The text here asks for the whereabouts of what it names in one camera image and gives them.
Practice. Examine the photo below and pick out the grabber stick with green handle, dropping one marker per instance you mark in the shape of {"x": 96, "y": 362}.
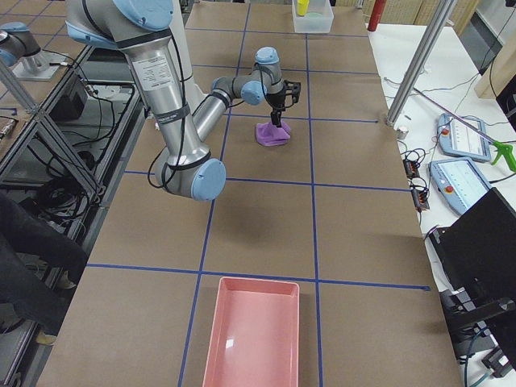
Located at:
{"x": 503, "y": 150}

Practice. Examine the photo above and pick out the purple cloth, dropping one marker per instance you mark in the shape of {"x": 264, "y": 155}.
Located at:
{"x": 268, "y": 134}

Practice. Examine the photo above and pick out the red fire extinguisher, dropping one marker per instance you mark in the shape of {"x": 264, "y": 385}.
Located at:
{"x": 376, "y": 13}

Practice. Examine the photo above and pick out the yellow plastic cup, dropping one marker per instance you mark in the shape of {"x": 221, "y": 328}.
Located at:
{"x": 302, "y": 7}

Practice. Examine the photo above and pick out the aluminium frame post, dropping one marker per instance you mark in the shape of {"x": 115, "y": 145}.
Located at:
{"x": 425, "y": 46}

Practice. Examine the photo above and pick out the near blue teach pendant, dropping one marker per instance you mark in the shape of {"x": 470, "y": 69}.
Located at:
{"x": 460, "y": 182}

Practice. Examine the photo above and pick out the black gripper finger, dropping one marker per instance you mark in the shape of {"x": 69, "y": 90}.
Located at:
{"x": 275, "y": 116}

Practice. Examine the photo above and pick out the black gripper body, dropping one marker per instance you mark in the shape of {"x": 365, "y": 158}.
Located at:
{"x": 276, "y": 101}

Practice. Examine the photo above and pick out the far blue teach pendant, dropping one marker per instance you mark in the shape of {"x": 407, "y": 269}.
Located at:
{"x": 455, "y": 139}

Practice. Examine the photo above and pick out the small metal cylinder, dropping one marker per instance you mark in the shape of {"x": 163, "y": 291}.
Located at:
{"x": 402, "y": 133}

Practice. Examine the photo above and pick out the blue teach pendant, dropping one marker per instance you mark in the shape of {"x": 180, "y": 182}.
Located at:
{"x": 455, "y": 139}
{"x": 460, "y": 182}

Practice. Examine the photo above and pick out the clear plastic storage box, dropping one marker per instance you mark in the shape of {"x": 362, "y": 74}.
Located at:
{"x": 306, "y": 25}

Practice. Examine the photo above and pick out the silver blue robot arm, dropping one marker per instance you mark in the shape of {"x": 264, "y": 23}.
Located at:
{"x": 21, "y": 52}
{"x": 150, "y": 34}

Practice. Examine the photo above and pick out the pale green bowl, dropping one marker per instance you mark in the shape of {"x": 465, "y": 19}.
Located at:
{"x": 314, "y": 15}

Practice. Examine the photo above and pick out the pink plastic bin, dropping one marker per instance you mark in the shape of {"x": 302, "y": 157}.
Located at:
{"x": 254, "y": 340}

